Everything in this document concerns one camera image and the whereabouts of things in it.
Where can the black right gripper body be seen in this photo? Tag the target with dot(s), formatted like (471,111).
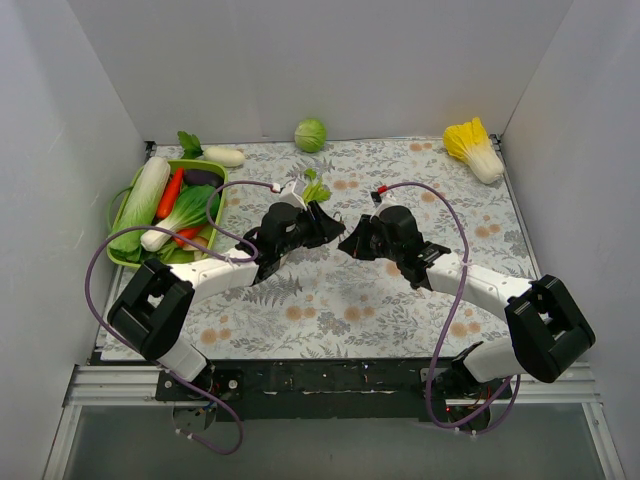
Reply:
(368,240)

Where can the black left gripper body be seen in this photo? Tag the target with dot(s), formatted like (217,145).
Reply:
(310,225)

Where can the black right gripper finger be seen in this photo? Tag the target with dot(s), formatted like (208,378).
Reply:
(363,231)
(355,248)

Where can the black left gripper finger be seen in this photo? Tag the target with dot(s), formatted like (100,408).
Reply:
(328,232)
(321,217)

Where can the brass padlock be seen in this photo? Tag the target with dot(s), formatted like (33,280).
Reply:
(338,218)

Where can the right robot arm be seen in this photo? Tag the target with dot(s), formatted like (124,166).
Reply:
(547,330)

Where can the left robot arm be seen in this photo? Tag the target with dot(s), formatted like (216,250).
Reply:
(150,313)

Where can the celery stalk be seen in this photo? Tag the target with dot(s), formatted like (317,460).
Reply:
(315,189)

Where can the floral table mat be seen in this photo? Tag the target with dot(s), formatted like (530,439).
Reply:
(324,304)

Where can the brown mushroom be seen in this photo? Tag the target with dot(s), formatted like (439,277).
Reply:
(200,241)

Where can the green bok choy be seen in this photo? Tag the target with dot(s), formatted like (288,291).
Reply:
(192,208)

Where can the round green cabbage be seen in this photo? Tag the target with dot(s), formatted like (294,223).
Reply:
(310,135)

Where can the white cucumber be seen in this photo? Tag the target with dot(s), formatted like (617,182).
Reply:
(227,157)

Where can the red pepper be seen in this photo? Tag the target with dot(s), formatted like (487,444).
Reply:
(188,233)

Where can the purple eggplant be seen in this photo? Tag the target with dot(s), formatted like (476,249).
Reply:
(199,177)

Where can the yellow napa cabbage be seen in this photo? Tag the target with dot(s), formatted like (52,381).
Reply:
(469,143)

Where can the orange carrot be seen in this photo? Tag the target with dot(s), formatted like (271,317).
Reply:
(170,195)

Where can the green leafy herb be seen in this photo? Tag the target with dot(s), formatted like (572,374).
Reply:
(190,145)

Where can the long green white cabbage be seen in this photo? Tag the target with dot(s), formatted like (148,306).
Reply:
(139,209)

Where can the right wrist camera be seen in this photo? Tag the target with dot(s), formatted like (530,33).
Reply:
(382,201)

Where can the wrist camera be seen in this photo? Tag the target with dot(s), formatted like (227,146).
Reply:
(382,201)
(292,193)

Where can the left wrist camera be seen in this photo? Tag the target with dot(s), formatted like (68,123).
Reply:
(292,193)

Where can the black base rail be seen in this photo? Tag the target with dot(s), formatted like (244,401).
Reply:
(321,389)

